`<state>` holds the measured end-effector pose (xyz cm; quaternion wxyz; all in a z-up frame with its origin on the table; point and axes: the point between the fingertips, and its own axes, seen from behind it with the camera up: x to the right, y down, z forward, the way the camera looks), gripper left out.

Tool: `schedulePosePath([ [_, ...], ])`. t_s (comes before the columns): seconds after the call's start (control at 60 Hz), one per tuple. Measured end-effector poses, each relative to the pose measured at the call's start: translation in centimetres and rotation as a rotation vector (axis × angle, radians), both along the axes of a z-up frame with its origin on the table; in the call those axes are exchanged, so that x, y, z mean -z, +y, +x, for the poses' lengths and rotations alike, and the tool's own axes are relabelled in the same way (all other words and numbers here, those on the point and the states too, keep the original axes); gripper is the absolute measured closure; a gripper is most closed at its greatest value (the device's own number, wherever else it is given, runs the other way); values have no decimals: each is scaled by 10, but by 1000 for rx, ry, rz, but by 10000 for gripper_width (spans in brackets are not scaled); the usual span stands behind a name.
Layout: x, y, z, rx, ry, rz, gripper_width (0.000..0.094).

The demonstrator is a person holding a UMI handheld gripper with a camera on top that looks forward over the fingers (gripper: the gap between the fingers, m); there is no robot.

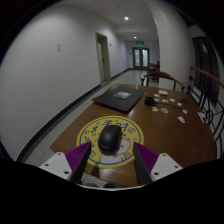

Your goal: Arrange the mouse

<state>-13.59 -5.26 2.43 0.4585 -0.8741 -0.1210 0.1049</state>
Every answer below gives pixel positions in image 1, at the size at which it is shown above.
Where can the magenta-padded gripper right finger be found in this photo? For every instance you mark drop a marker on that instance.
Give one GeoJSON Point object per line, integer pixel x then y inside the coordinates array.
{"type": "Point", "coordinates": [165, 166]}

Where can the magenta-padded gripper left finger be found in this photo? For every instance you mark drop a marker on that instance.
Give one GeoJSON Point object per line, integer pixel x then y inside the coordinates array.
{"type": "Point", "coordinates": [56, 165]}

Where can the black computer mouse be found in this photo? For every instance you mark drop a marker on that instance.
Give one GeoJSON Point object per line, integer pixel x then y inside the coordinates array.
{"type": "Point", "coordinates": [110, 139]}

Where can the yellow round cartoon mouse pad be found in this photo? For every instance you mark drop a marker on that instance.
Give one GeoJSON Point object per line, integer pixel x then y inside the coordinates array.
{"type": "Point", "coordinates": [131, 133]}

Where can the white card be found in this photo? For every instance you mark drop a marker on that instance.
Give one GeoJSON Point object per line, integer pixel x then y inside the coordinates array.
{"type": "Point", "coordinates": [181, 119]}

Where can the red and white sticker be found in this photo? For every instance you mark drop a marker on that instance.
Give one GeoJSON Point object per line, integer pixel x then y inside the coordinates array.
{"type": "Point", "coordinates": [164, 110]}
{"type": "Point", "coordinates": [184, 111]}

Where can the small beige sticker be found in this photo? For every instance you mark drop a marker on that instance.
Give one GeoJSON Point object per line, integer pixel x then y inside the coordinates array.
{"type": "Point", "coordinates": [155, 109]}
{"type": "Point", "coordinates": [156, 99]}

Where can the small white sticker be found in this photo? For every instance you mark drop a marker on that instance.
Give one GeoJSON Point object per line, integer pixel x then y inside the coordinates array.
{"type": "Point", "coordinates": [165, 100]}
{"type": "Point", "coordinates": [179, 104]}
{"type": "Point", "coordinates": [172, 100]}
{"type": "Point", "coordinates": [156, 95]}

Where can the small black box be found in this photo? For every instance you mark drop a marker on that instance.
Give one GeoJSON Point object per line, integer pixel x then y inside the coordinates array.
{"type": "Point", "coordinates": [149, 101]}

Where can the small white box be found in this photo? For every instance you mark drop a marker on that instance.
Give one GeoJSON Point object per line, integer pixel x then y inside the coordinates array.
{"type": "Point", "coordinates": [163, 92]}

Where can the black closed laptop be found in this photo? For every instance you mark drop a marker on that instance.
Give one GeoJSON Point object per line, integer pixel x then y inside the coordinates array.
{"type": "Point", "coordinates": [113, 101]}

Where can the wooden armchair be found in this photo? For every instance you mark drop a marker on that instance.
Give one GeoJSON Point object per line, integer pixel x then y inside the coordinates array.
{"type": "Point", "coordinates": [163, 75]}

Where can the black railing with wooden handrail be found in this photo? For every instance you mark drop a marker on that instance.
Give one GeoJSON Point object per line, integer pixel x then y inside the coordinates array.
{"type": "Point", "coordinates": [208, 75]}

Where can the dark framed window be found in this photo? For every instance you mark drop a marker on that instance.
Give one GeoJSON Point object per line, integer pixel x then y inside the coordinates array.
{"type": "Point", "coordinates": [205, 66]}

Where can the glass double door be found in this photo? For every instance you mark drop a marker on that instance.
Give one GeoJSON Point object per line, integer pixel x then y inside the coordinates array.
{"type": "Point", "coordinates": [140, 58]}

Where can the beige side door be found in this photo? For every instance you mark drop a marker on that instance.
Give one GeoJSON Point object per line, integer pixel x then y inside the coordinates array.
{"type": "Point", "coordinates": [104, 58]}

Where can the green exit sign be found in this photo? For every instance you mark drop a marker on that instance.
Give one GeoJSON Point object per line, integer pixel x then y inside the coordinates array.
{"type": "Point", "coordinates": [140, 42]}

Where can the round ceiling lights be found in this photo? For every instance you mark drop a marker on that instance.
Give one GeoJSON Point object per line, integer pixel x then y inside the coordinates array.
{"type": "Point", "coordinates": [126, 18]}

